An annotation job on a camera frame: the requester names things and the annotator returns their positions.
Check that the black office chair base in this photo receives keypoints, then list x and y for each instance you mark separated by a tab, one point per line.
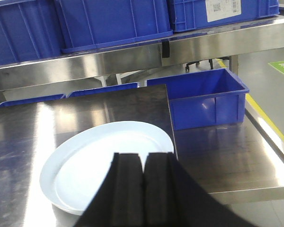
197	63

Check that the stainless steel shelf rail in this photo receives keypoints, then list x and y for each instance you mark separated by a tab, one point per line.
229	40

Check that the blue bin rim middle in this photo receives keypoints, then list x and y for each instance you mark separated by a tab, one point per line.
104	89

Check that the white round plate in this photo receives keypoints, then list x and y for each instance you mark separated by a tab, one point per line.
74	172

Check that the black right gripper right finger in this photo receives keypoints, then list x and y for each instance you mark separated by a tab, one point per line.
174	199

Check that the small blue bin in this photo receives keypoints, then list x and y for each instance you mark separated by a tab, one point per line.
205	98

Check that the blue plastic crate left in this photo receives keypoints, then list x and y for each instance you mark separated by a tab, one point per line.
29	30

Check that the blue plastic crate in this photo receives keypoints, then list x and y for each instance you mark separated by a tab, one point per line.
29	30
95	24

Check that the blue bin rim left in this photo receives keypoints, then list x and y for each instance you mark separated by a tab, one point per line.
32	100

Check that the blue plastic crate middle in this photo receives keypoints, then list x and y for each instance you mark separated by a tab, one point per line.
95	24

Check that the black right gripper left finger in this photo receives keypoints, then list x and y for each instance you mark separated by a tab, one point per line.
119	200

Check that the blue crate with label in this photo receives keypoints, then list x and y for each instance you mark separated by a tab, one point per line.
186	15

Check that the blue bin rim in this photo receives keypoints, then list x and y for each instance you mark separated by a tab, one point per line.
32	100
104	89

